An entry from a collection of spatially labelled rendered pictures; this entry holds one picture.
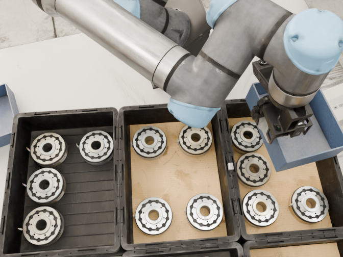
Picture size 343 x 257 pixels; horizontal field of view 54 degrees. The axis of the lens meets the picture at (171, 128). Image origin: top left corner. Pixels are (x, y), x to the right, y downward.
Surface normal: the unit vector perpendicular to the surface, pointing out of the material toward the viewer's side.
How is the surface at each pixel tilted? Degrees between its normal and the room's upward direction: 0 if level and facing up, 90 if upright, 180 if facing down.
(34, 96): 0
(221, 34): 43
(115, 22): 14
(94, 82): 0
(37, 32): 0
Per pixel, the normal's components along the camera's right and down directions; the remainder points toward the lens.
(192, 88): -0.36, 0.15
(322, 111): -0.96, 0.24
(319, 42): -0.09, -0.39
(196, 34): -0.65, -0.11
